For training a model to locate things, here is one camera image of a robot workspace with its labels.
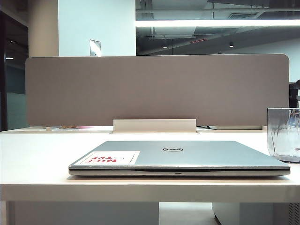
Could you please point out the clear glass water cup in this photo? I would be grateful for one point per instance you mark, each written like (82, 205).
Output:
(282, 136)

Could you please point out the red white laptop sticker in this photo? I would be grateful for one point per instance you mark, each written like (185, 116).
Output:
(110, 158)

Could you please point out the silver Dell laptop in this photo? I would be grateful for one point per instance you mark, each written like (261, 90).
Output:
(192, 157)

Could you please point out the grey fabric desk divider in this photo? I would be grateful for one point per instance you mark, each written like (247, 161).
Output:
(152, 89)

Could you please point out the white desk modesty panel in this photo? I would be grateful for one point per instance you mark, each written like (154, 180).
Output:
(89, 214)

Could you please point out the dark glass door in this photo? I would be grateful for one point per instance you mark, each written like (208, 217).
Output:
(14, 77)

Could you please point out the black office chair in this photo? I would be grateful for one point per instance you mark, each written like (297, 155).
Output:
(294, 93)

